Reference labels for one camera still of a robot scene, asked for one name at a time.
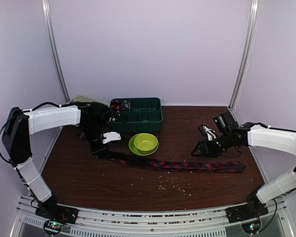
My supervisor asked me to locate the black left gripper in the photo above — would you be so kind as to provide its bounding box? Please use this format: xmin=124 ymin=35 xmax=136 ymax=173
xmin=80 ymin=123 xmax=109 ymax=158

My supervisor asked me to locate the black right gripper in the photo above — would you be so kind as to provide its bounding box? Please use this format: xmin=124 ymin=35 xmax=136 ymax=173
xmin=191 ymin=132 xmax=233 ymax=158

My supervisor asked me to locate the red navy striped tie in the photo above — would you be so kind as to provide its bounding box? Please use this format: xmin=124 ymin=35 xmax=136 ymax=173
xmin=107 ymin=152 xmax=246 ymax=173

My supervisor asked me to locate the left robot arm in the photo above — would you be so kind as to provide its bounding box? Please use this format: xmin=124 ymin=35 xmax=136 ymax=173
xmin=0 ymin=102 xmax=112 ymax=219

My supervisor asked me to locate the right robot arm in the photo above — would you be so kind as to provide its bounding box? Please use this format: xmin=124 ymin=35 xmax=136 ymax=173
xmin=191 ymin=111 xmax=296 ymax=218

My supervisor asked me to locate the lime green plate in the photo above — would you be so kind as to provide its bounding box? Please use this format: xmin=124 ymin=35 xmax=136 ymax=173
xmin=128 ymin=133 xmax=159 ymax=156

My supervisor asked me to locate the black white patterned rolled tie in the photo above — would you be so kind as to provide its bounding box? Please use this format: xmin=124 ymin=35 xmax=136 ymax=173
xmin=109 ymin=109 xmax=120 ymax=123

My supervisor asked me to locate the red black rolled tie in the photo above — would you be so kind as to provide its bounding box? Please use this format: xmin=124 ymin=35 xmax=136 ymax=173
xmin=110 ymin=99 xmax=121 ymax=111

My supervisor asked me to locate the lime green bowl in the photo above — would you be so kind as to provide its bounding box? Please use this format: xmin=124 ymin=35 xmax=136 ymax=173
xmin=134 ymin=133 xmax=158 ymax=152

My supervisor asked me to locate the dark floral rolled tie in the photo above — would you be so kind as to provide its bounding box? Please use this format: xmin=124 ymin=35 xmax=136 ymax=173
xmin=120 ymin=100 xmax=131 ymax=111

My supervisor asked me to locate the pale green perforated basket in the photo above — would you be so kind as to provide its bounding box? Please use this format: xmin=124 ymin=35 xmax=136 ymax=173
xmin=71 ymin=95 xmax=110 ymax=107

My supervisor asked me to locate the green divided organizer tray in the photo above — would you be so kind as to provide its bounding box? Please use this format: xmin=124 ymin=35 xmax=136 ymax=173
xmin=108 ymin=97 xmax=163 ymax=133

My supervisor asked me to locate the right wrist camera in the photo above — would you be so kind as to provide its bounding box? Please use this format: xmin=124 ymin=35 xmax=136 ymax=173
xmin=198 ymin=124 xmax=217 ymax=141

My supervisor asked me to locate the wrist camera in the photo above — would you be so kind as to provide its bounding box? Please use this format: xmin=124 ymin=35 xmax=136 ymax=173
xmin=102 ymin=131 xmax=121 ymax=144
xmin=198 ymin=124 xmax=217 ymax=141

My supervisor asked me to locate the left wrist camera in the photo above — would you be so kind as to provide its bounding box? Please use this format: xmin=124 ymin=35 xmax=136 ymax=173
xmin=102 ymin=131 xmax=121 ymax=144

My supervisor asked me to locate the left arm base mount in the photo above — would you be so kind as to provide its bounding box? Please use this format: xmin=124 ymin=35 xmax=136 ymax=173
xmin=35 ymin=202 xmax=78 ymax=224

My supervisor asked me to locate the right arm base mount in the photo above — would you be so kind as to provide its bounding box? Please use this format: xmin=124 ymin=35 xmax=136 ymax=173
xmin=225 ymin=187 xmax=268 ymax=223

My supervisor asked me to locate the left aluminium frame post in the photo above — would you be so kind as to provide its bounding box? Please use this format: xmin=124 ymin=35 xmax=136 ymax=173
xmin=41 ymin=0 xmax=70 ymax=102

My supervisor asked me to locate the aluminium frame post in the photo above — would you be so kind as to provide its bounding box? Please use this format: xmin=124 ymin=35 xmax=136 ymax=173
xmin=41 ymin=0 xmax=70 ymax=102
xmin=229 ymin=0 xmax=259 ymax=112

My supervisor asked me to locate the right aluminium frame post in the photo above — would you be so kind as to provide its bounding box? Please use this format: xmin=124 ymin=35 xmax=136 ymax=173
xmin=229 ymin=0 xmax=259 ymax=112

